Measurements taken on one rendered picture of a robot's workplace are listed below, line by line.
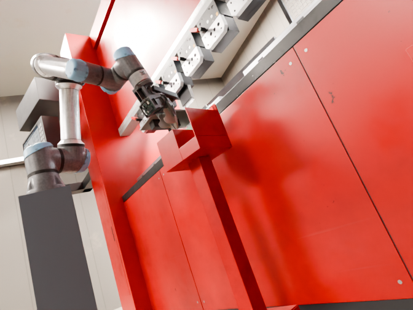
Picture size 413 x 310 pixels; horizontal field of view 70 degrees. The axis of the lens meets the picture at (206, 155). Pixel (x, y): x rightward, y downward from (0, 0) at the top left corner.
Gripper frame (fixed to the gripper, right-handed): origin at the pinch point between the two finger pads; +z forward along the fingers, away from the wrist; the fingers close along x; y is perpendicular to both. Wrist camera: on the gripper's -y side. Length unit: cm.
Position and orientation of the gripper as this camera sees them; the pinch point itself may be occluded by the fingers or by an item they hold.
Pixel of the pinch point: (176, 127)
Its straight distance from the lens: 113.1
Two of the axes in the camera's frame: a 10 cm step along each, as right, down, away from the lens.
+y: -5.5, 3.5, -7.6
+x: 6.3, -4.3, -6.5
